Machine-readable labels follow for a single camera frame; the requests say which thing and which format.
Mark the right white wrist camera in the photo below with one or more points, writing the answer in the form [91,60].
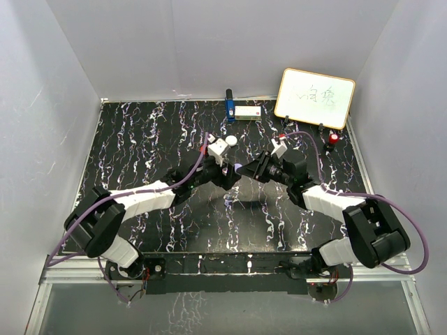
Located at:
[279,146]

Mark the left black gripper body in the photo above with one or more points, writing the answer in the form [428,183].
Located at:
[211,172]

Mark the blue black marker device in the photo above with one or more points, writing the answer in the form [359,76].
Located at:
[230,106]

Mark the yellow framed whiteboard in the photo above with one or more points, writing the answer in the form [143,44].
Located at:
[314,98]

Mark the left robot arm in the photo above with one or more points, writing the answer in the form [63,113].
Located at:
[97,234]

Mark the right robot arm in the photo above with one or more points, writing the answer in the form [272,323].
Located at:
[375,234]

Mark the purple earbud charging case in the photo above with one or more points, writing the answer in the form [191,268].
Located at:
[237,166]

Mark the white green carton box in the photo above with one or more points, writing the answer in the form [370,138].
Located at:
[248,113]

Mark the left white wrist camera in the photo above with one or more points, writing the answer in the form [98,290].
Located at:
[218,150]

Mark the black front base frame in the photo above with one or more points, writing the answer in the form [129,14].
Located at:
[289,272]

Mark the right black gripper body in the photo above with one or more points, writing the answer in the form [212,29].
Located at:
[269,168]

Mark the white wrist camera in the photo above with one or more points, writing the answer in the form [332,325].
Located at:
[218,150]
[279,146]

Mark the white earbud charging case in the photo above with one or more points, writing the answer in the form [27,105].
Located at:
[231,140]

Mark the red emergency stop button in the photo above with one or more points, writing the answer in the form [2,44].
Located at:
[332,141]

